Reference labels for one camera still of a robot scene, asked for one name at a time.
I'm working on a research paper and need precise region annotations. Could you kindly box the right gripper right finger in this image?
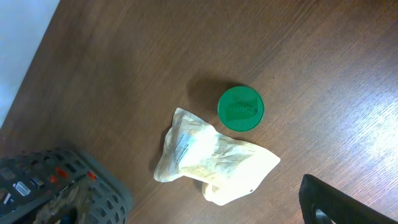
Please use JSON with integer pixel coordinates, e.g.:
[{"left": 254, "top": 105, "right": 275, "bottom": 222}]
[{"left": 298, "top": 174, "right": 397, "bottom": 224}]

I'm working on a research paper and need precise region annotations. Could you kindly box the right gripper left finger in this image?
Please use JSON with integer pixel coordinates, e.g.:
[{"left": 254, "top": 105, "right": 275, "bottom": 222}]
[{"left": 33, "top": 177, "right": 93, "bottom": 224}]

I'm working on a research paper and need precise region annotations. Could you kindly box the orange pasta package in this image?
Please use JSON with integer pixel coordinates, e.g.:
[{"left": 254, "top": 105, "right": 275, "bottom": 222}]
[{"left": 49, "top": 167, "right": 97, "bottom": 184}]

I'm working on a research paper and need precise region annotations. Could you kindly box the blue cardboard box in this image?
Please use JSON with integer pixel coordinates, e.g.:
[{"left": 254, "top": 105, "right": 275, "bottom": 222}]
[{"left": 1, "top": 181, "right": 31, "bottom": 205}]

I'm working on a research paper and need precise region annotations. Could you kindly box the grey plastic basket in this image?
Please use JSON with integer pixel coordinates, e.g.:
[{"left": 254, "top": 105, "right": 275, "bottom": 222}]
[{"left": 1, "top": 148, "right": 133, "bottom": 223}]

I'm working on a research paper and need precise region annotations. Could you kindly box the beige pouch right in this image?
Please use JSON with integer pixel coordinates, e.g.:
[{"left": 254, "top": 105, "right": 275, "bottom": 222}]
[{"left": 154, "top": 108, "right": 280, "bottom": 206}]

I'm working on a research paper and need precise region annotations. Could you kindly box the green lid jar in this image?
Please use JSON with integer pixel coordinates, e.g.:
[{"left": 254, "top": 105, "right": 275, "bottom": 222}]
[{"left": 217, "top": 86, "right": 266, "bottom": 132}]

